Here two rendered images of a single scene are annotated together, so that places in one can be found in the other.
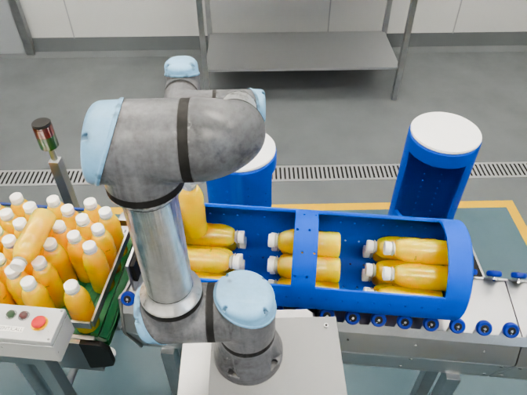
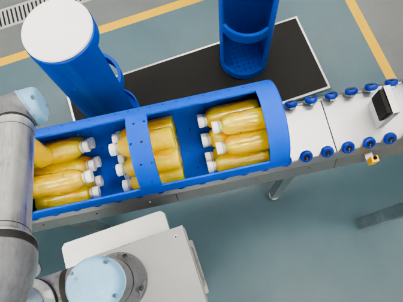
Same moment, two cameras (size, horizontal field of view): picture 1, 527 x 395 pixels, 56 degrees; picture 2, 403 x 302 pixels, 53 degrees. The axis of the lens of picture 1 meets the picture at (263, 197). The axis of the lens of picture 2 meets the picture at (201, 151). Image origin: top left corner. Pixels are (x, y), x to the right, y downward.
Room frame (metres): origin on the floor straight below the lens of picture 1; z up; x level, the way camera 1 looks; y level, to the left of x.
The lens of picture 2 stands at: (0.50, -0.25, 2.34)
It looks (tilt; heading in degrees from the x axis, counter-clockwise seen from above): 73 degrees down; 354
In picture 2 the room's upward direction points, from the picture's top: 12 degrees counter-clockwise
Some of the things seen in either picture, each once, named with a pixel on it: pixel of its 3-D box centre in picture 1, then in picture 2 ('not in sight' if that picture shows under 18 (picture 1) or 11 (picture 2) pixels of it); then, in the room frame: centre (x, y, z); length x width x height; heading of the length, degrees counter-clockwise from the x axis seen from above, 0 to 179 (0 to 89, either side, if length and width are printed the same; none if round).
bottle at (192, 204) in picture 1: (192, 208); (29, 148); (1.00, 0.20, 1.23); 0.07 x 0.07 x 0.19
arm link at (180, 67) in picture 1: (183, 84); not in sight; (0.99, 0.18, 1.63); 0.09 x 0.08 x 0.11; 1
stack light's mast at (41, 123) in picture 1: (48, 141); not in sight; (1.38, 0.74, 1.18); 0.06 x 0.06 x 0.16
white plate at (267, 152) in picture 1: (239, 148); (57, 29); (1.52, 0.09, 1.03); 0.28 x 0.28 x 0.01
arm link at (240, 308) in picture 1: (242, 309); (98, 284); (0.56, 0.04, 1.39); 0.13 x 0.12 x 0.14; 91
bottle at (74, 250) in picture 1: (81, 257); not in sight; (1.02, 0.58, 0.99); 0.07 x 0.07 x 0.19
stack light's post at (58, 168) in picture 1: (92, 257); not in sight; (1.38, 0.74, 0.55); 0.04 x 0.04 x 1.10; 84
